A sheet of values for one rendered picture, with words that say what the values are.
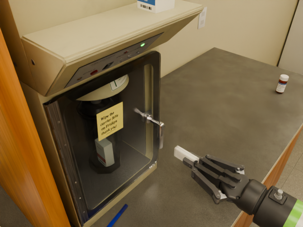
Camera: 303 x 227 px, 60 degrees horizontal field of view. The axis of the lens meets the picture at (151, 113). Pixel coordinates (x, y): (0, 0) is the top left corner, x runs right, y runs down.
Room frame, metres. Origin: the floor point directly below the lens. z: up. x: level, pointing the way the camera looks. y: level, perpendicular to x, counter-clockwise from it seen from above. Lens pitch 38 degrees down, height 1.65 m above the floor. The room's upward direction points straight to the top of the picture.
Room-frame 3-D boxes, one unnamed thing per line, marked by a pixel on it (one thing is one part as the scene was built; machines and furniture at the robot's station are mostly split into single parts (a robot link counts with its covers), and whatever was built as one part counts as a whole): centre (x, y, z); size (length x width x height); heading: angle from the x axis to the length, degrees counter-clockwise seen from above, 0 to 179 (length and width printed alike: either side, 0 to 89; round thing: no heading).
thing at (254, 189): (0.37, -0.21, 1.14); 0.09 x 0.08 x 0.07; 48
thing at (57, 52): (0.46, 0.04, 1.46); 0.32 x 0.11 x 0.10; 138
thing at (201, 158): (0.43, -0.17, 1.14); 0.11 x 0.01 x 0.04; 46
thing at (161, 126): (0.55, -0.01, 1.17); 0.05 x 0.03 x 0.10; 48
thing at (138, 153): (0.49, 0.08, 1.19); 0.30 x 0.01 x 0.40; 138
